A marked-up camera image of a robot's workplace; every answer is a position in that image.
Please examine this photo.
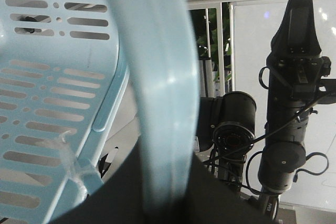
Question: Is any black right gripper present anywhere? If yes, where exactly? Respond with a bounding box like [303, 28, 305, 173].
[258, 0, 331, 103]

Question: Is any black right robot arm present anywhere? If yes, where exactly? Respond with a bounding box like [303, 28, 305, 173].
[258, 0, 335, 219]

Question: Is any white rolling whiteboard stand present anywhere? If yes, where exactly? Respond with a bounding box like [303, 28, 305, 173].
[181, 0, 336, 209]

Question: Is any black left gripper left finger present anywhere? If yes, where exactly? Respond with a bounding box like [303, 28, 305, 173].
[51, 143, 144, 224]

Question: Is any black head camera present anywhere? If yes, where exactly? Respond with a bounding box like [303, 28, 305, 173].
[195, 91, 256, 155]

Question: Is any light blue plastic basket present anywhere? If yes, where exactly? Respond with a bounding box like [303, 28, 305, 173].
[1, 0, 199, 223]

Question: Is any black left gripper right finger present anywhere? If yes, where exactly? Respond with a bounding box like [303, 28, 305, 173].
[183, 154, 274, 224]

